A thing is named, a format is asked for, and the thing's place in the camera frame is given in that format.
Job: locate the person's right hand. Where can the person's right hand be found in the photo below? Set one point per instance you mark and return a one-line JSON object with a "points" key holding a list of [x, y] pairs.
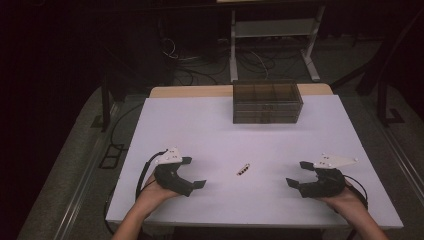
{"points": [[345, 200]]}

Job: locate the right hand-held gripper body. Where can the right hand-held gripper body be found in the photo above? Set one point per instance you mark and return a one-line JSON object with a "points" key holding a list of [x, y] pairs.
{"points": [[328, 185]]}

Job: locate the smoky clear plastic drawer box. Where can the smoky clear plastic drawer box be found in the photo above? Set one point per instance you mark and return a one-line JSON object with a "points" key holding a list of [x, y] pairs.
{"points": [[266, 103]]}

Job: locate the dark metal stand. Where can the dark metal stand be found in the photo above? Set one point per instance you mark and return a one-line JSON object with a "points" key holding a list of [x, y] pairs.
{"points": [[383, 76], [113, 83]]}

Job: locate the white metal desk frame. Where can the white metal desk frame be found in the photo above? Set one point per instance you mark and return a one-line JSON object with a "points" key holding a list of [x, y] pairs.
{"points": [[273, 28]]}

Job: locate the grey metal floor rail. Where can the grey metal floor rail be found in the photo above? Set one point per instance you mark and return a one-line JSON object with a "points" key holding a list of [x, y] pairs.
{"points": [[83, 186], [403, 166]]}

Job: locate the black floor bracket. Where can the black floor bracket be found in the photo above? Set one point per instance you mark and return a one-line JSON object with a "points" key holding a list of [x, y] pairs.
{"points": [[111, 156]]}

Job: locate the black beaded gold ornament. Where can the black beaded gold ornament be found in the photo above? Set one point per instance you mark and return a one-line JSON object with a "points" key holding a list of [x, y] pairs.
{"points": [[243, 169]]}

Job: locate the white board table cover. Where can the white board table cover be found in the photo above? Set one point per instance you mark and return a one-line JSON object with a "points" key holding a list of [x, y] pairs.
{"points": [[216, 146]]}

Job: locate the person's left hand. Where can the person's left hand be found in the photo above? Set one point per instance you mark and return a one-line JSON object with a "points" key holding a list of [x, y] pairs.
{"points": [[153, 195]]}

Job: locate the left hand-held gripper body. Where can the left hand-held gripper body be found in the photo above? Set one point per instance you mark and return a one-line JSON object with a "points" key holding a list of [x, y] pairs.
{"points": [[166, 178]]}

